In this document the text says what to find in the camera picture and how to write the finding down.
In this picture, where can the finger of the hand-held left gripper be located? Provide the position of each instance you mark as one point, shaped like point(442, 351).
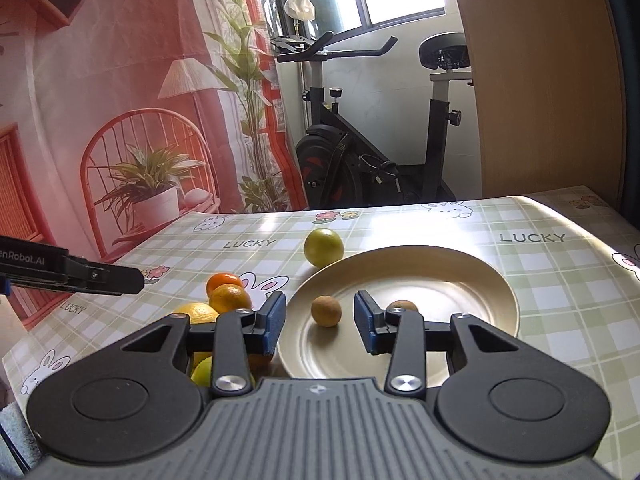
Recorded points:
point(110, 277)

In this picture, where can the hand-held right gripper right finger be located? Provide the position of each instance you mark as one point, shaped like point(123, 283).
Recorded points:
point(364, 320)

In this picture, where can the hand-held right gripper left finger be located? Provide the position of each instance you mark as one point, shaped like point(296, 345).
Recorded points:
point(272, 325)

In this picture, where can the dull speckled orange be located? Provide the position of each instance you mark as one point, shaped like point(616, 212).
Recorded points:
point(259, 362)
point(230, 299)

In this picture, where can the bright orange tangerine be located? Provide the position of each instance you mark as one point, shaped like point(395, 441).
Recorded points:
point(220, 282)

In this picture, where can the large yellow lemon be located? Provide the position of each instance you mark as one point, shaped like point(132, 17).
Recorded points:
point(197, 312)

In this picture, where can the green round citrus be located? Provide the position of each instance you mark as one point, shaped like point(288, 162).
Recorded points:
point(324, 247)

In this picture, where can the cream round plate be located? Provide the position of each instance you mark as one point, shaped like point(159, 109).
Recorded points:
point(440, 285)

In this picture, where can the yellow-green round fruit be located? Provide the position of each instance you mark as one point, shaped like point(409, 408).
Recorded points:
point(202, 372)

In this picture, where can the small brown longan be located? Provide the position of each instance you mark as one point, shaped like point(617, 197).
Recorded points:
point(326, 311)
point(402, 306)

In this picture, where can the blue-grey towel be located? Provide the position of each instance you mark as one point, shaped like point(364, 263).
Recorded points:
point(15, 435)

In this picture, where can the green plaid tablecloth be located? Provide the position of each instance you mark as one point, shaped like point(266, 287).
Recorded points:
point(550, 285)

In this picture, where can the black exercise bike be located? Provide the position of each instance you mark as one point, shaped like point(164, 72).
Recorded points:
point(330, 130)

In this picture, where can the light wooden board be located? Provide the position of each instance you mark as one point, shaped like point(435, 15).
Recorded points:
point(540, 85)

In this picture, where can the white crumpled cover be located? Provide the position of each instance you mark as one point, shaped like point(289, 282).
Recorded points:
point(299, 9)

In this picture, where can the dark vertical panel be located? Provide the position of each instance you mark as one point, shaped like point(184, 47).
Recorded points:
point(627, 60)

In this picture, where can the pink printed wall cloth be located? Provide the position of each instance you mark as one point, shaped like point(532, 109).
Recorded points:
point(100, 60)

